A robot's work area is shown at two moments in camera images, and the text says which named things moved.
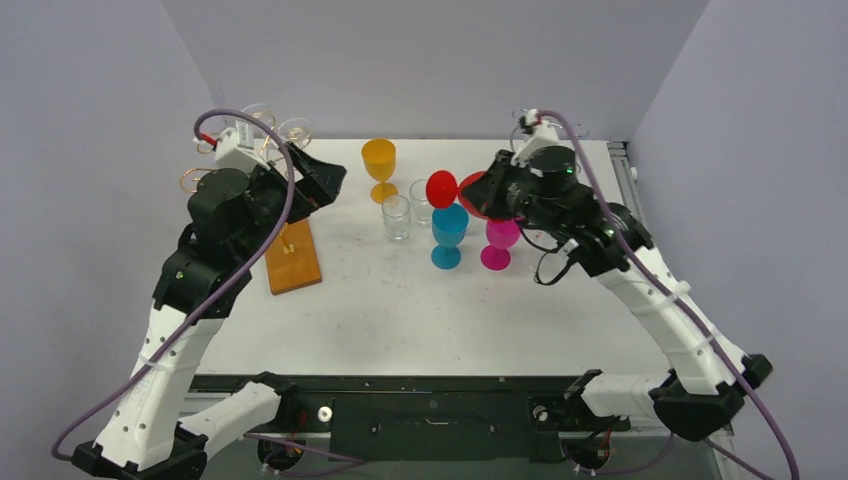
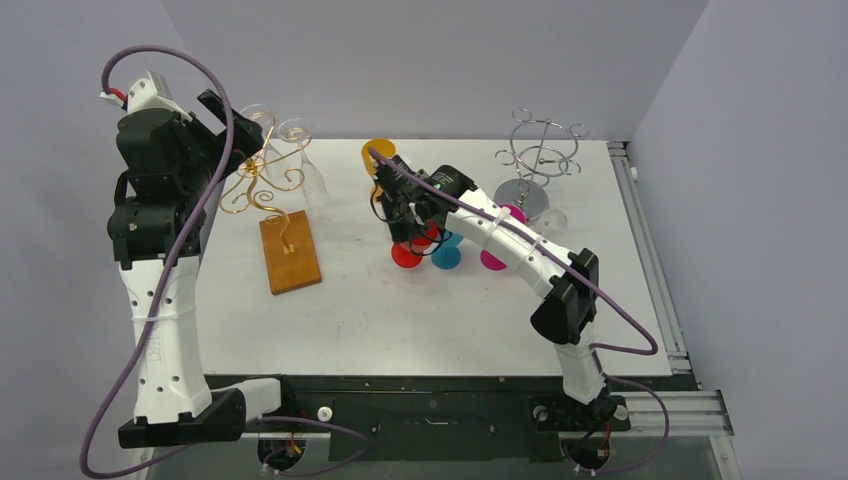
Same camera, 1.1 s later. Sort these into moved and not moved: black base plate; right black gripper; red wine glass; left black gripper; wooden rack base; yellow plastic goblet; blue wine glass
Moved: left black gripper; red wine glass; right black gripper
Not moved: blue wine glass; wooden rack base; black base plate; yellow plastic goblet
